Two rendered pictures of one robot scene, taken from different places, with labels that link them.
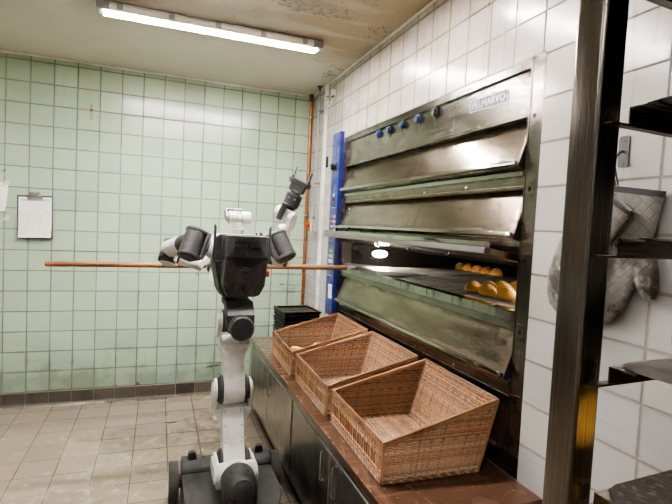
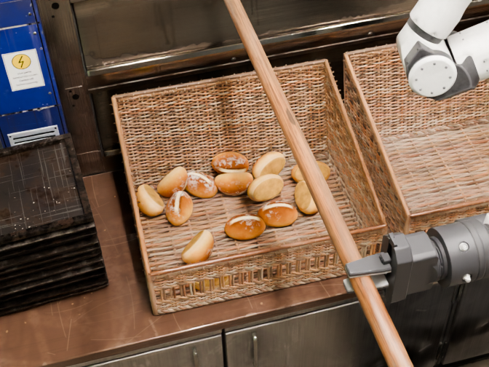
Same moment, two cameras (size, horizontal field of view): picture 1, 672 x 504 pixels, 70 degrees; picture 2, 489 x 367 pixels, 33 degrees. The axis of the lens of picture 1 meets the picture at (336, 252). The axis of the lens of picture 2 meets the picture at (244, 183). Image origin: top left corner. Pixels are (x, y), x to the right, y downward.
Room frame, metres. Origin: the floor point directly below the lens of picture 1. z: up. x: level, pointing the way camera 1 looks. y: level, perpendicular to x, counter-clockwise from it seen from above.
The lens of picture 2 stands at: (2.91, 1.44, 2.12)
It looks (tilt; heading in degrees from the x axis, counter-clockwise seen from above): 46 degrees down; 277
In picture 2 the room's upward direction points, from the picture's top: 2 degrees counter-clockwise
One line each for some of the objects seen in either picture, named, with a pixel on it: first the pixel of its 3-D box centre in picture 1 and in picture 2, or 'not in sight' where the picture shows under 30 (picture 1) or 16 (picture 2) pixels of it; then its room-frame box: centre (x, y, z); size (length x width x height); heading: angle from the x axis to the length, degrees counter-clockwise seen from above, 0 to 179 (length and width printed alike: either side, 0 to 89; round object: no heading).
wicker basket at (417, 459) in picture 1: (407, 411); not in sight; (1.94, -0.32, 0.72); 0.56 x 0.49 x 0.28; 19
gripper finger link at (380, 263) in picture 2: not in sight; (367, 264); (2.82, 0.72, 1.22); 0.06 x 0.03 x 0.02; 20
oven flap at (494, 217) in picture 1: (404, 215); not in sight; (2.61, -0.36, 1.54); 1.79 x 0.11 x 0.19; 20
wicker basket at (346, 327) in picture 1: (317, 341); (244, 180); (3.06, 0.09, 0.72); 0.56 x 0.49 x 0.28; 19
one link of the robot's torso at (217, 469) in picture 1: (233, 467); not in sight; (2.26, 0.44, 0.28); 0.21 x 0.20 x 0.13; 20
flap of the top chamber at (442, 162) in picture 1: (407, 167); not in sight; (2.61, -0.36, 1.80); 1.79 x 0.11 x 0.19; 20
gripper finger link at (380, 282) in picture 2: not in sight; (365, 283); (2.82, 0.72, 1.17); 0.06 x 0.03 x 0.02; 20
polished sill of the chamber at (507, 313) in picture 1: (404, 285); not in sight; (2.62, -0.38, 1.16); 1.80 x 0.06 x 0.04; 20
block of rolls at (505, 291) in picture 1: (545, 291); not in sight; (2.22, -0.98, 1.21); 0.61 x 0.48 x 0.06; 110
